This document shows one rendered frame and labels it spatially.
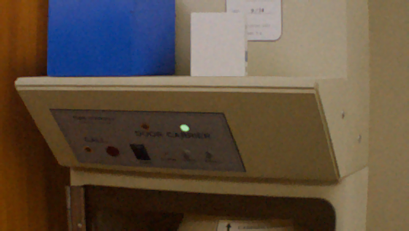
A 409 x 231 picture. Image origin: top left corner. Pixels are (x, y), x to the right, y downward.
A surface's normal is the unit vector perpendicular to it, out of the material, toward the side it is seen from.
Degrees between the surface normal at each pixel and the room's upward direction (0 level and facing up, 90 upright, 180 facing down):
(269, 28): 90
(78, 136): 135
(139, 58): 90
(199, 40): 90
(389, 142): 90
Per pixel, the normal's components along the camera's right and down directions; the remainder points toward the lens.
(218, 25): -0.10, 0.05
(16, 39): 0.92, 0.02
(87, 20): -0.39, 0.05
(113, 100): -0.28, 0.74
